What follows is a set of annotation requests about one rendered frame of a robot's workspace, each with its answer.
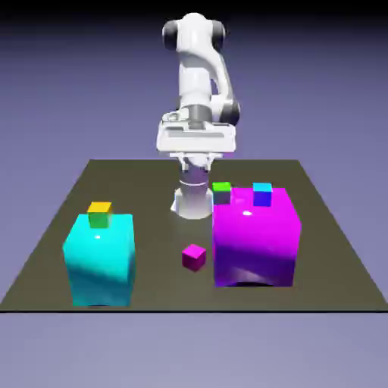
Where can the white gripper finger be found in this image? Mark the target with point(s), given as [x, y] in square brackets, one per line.
[208, 163]
[184, 163]

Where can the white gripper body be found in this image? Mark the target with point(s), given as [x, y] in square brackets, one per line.
[195, 141]

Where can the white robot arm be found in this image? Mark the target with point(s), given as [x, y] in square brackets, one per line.
[194, 60]

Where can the small green cube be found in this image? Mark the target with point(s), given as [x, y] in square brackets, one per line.
[221, 193]

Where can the small blue cube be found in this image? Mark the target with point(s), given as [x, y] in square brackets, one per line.
[262, 195]

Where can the small magenta cube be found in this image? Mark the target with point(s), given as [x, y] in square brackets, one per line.
[194, 257]

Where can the small yellow cube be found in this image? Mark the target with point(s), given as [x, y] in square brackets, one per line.
[100, 215]

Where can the large magenta box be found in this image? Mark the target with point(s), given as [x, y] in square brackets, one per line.
[256, 236]

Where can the large cyan box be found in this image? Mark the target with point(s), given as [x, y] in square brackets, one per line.
[100, 257]

